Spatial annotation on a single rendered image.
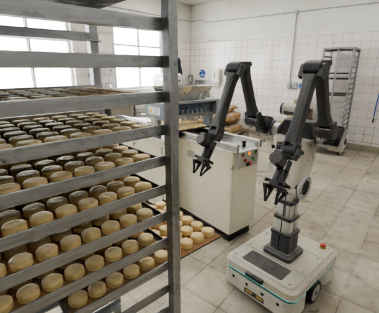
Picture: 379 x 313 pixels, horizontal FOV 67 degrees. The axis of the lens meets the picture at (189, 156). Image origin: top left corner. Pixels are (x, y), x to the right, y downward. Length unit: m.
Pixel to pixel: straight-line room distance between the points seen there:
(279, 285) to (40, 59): 1.71
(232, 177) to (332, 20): 4.59
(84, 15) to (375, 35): 5.83
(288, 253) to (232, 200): 0.66
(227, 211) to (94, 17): 2.08
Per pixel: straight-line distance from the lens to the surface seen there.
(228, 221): 2.58
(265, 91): 6.81
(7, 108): 0.64
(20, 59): 0.65
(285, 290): 1.94
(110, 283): 0.95
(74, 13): 0.69
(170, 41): 0.77
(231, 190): 2.44
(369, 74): 6.24
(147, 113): 2.89
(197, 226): 1.18
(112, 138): 0.73
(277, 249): 2.15
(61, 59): 0.67
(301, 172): 1.84
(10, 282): 0.77
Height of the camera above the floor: 1.48
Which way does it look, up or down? 17 degrees down
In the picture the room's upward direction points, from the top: straight up
